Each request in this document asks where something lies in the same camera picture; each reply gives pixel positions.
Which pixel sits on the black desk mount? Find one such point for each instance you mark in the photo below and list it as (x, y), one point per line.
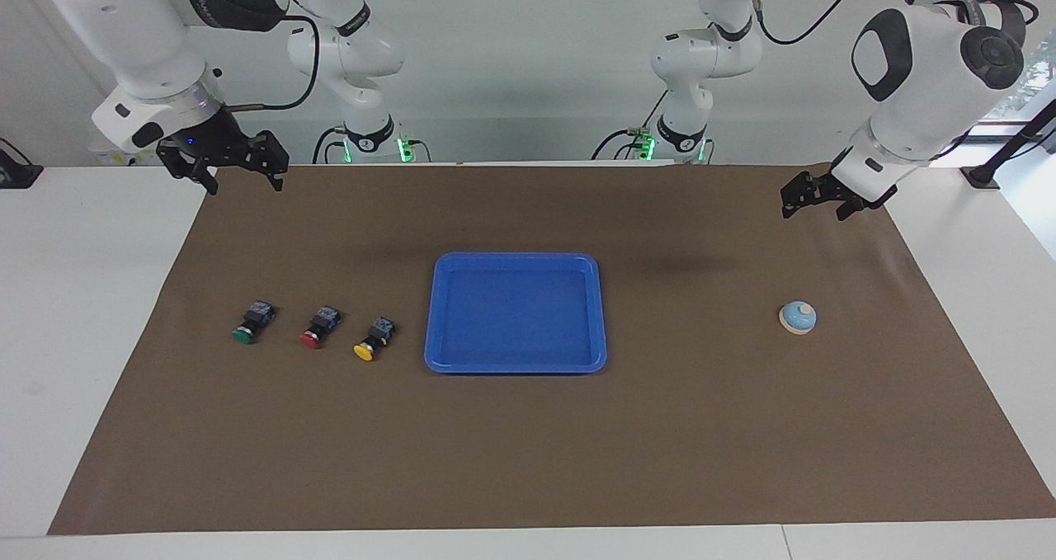
(16, 172)

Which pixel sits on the red push button switch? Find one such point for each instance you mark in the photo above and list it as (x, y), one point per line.
(323, 322)

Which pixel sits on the blue plastic tray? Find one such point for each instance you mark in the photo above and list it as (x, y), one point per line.
(516, 321)

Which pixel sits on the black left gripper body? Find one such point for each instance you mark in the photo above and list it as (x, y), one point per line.
(821, 187)

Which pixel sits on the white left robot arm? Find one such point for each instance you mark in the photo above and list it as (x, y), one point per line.
(932, 82)

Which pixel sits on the window with greenery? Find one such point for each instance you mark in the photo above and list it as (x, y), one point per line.
(1035, 86)

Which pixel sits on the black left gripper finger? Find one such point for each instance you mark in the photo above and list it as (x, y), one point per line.
(789, 210)
(846, 210)

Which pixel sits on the yellow push button switch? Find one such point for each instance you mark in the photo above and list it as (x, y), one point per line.
(379, 331)

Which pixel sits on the black clamp stand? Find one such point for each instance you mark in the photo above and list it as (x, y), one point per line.
(1002, 154)

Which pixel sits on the white yellow power strip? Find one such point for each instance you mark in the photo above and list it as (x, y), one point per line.
(111, 157)

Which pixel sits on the light blue call bell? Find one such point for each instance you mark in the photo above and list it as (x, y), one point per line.
(798, 317)

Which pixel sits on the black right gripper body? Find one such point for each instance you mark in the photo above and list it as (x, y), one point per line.
(223, 143)

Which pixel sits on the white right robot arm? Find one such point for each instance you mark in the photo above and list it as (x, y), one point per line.
(148, 32)

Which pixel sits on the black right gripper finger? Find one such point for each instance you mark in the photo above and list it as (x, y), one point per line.
(278, 181)
(209, 181)

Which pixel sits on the brown table mat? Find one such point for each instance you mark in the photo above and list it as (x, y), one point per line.
(528, 444)

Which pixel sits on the green push button switch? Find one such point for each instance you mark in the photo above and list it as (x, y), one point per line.
(256, 317)

